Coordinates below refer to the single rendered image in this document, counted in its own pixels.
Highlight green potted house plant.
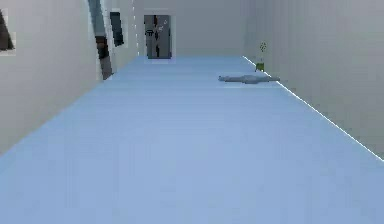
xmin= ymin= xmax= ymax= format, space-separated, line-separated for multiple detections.
xmin=254 ymin=40 xmax=269 ymax=73

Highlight dark framed wall picture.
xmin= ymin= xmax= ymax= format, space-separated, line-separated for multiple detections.
xmin=108 ymin=8 xmax=129 ymax=49
xmin=0 ymin=8 xmax=17 ymax=56

